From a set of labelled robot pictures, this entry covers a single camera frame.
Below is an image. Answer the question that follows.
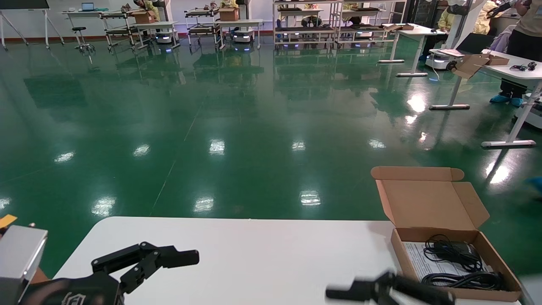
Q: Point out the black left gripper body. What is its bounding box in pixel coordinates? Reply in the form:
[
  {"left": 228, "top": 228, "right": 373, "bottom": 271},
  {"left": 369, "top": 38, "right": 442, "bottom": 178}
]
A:
[{"left": 19, "top": 271, "right": 125, "bottom": 305}]

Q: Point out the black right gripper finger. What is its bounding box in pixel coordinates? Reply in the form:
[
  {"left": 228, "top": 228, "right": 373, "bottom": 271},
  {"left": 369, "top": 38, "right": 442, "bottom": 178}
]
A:
[{"left": 325, "top": 271, "right": 456, "bottom": 305}]

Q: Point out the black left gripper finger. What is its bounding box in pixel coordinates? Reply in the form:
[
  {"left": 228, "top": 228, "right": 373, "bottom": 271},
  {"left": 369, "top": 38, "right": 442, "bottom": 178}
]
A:
[{"left": 91, "top": 242, "right": 200, "bottom": 295}]

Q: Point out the brown cardboard storage box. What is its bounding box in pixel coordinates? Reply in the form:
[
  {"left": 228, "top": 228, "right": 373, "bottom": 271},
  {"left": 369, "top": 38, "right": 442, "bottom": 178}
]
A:
[{"left": 371, "top": 166, "right": 523, "bottom": 302}]

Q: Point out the white table over robot base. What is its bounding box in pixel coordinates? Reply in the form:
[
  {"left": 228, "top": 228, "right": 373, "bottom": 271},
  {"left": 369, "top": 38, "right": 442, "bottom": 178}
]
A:
[{"left": 133, "top": 20, "right": 181, "bottom": 50}]

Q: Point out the white robot base with wheels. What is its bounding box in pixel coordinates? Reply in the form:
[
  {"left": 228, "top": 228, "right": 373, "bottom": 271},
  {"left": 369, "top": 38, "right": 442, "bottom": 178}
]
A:
[{"left": 514, "top": 92, "right": 542, "bottom": 129}]

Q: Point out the grey metal wrist box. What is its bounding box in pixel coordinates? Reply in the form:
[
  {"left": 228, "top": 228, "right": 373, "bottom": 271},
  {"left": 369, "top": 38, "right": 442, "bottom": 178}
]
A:
[{"left": 0, "top": 225, "right": 48, "bottom": 305}]

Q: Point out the grey flat metal box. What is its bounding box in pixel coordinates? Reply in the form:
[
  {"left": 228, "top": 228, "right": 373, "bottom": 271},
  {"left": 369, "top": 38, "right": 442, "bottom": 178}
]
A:
[{"left": 519, "top": 273, "right": 542, "bottom": 305}]

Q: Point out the white table with box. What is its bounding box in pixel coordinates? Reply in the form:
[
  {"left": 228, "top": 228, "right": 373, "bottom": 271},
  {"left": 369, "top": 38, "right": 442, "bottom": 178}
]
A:
[{"left": 215, "top": 19, "right": 264, "bottom": 50}]

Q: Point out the open flat cardboard box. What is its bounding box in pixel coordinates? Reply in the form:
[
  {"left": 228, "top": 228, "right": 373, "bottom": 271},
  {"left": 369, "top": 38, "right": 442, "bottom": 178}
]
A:
[{"left": 452, "top": 53, "right": 510, "bottom": 80}]

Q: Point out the white printed manual sheet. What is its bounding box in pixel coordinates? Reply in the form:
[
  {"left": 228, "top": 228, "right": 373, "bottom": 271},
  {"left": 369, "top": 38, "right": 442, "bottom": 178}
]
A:
[{"left": 402, "top": 241, "right": 494, "bottom": 283}]

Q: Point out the metal trolley rack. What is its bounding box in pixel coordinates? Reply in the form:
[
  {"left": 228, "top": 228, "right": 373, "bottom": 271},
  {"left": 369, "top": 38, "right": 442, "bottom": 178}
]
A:
[{"left": 185, "top": 6, "right": 221, "bottom": 48}]

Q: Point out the black round stool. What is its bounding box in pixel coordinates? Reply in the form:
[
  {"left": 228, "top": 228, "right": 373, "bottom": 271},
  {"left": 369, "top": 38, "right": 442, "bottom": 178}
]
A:
[{"left": 72, "top": 27, "right": 96, "bottom": 55}]

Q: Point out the person in yellow coat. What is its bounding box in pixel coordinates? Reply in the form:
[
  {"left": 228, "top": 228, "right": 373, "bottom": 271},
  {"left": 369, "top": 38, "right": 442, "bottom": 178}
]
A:
[
  {"left": 133, "top": 0, "right": 160, "bottom": 14},
  {"left": 419, "top": 6, "right": 457, "bottom": 62}
]

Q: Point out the tall metal shelving rack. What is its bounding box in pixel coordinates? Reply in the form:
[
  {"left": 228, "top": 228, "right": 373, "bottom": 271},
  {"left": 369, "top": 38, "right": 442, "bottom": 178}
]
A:
[{"left": 273, "top": 0, "right": 342, "bottom": 46}]

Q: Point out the wide metal shelving rack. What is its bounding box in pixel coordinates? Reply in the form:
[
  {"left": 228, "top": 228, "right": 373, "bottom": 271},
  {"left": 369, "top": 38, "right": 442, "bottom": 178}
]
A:
[{"left": 337, "top": 0, "right": 408, "bottom": 44}]

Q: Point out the white desk with laptop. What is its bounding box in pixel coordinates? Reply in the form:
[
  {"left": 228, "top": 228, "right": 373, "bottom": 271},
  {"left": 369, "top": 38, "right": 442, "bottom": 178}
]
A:
[{"left": 62, "top": 10, "right": 123, "bottom": 47}]

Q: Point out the white standing table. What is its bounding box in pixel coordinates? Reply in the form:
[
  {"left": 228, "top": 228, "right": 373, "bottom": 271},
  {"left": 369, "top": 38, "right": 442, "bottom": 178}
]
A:
[{"left": 378, "top": 23, "right": 446, "bottom": 78}]

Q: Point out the large white work table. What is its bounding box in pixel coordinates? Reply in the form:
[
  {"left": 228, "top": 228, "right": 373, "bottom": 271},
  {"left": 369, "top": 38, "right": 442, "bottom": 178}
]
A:
[{"left": 429, "top": 50, "right": 542, "bottom": 148}]

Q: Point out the white robot with column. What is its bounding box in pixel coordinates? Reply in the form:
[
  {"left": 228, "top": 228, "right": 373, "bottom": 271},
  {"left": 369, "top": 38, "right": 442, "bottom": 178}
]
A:
[{"left": 425, "top": 0, "right": 487, "bottom": 71}]

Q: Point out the black board on stand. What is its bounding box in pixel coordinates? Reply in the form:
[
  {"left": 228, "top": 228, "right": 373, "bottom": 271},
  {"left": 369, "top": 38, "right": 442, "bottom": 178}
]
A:
[{"left": 0, "top": 0, "right": 65, "bottom": 51}]

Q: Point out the seated person yellow coat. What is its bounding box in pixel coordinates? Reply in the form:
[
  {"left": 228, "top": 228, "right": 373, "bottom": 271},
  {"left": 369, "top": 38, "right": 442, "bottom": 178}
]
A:
[{"left": 473, "top": 0, "right": 515, "bottom": 54}]

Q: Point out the person in black trousers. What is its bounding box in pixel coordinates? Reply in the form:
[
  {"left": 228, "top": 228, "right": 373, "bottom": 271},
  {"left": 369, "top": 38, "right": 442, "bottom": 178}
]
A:
[{"left": 490, "top": 0, "right": 542, "bottom": 107}]

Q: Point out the black coiled power cable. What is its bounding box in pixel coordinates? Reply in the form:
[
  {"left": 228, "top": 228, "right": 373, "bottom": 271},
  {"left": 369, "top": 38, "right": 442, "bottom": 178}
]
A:
[{"left": 421, "top": 271, "right": 506, "bottom": 291}]

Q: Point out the black mouse with cable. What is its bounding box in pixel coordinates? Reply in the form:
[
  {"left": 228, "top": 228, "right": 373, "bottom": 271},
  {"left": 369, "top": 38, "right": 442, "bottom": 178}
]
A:
[{"left": 423, "top": 234, "right": 484, "bottom": 272}]

